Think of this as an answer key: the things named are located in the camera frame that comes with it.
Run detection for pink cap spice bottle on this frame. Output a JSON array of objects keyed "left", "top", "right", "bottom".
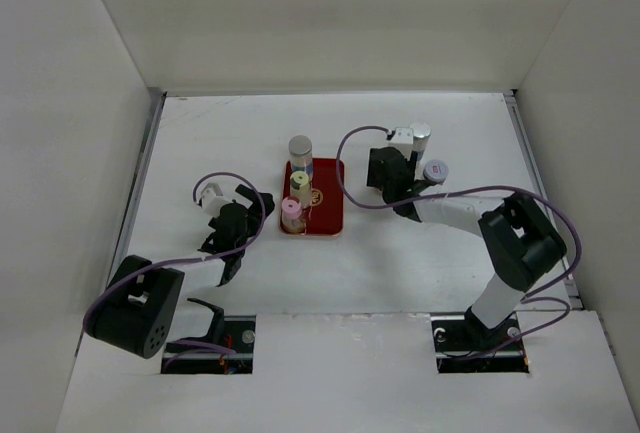
[{"left": 281, "top": 197, "right": 305, "bottom": 234}]

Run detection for yellow cap spice bottle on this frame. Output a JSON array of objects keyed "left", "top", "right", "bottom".
[{"left": 289, "top": 170, "right": 312, "bottom": 209}]

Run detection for tall bottle silver cap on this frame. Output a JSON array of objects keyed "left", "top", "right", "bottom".
[{"left": 410, "top": 121, "right": 432, "bottom": 161}]

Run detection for tall bottle grey cap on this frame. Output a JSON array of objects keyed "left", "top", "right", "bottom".
[{"left": 288, "top": 135, "right": 314, "bottom": 180}]

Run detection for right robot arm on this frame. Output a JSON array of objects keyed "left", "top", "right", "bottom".
[{"left": 366, "top": 146, "right": 567, "bottom": 350}]

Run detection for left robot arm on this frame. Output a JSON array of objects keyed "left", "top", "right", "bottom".
[{"left": 83, "top": 182, "right": 275, "bottom": 359}]

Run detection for red lacquer tray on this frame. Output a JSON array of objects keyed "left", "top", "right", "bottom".
[{"left": 297, "top": 158, "right": 345, "bottom": 237}]

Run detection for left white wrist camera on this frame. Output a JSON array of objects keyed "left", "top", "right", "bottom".
[{"left": 196, "top": 182, "right": 232, "bottom": 217}]

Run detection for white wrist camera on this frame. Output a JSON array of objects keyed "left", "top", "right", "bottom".
[
  {"left": 196, "top": 182, "right": 232, "bottom": 217},
  {"left": 387, "top": 127, "right": 414, "bottom": 152}
]

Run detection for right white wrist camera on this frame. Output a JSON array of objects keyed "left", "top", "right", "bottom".
[{"left": 387, "top": 127, "right": 414, "bottom": 152}]

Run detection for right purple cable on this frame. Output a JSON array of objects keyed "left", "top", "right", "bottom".
[{"left": 335, "top": 125, "right": 584, "bottom": 359}]

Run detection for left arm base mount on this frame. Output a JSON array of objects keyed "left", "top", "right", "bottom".
[{"left": 160, "top": 297, "right": 256, "bottom": 375}]

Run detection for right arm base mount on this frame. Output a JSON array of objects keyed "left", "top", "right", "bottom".
[{"left": 431, "top": 315, "right": 529, "bottom": 374}]

